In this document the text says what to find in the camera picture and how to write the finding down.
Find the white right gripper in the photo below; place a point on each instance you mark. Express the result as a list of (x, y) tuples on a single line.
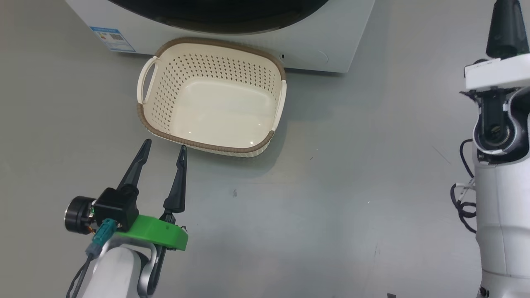
[(497, 72)]

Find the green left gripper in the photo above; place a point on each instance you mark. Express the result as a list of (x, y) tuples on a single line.
[(157, 231)]

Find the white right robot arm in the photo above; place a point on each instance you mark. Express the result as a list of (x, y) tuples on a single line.
[(505, 198)]

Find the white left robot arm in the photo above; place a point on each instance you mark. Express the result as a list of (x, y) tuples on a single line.
[(116, 269)]

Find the cream perforated laundry basket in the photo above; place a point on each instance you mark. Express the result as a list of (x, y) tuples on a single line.
[(223, 111)]

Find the white front-load washing machine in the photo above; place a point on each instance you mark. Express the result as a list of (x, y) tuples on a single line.
[(352, 33)]

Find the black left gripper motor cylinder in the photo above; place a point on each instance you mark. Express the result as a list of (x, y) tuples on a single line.
[(76, 215)]

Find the blue energy label sticker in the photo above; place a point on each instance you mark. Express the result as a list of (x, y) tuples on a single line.
[(112, 39)]

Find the round drain filter cover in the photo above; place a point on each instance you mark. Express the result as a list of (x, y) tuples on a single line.
[(316, 57)]

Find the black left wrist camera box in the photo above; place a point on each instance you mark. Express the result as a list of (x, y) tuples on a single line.
[(118, 207)]

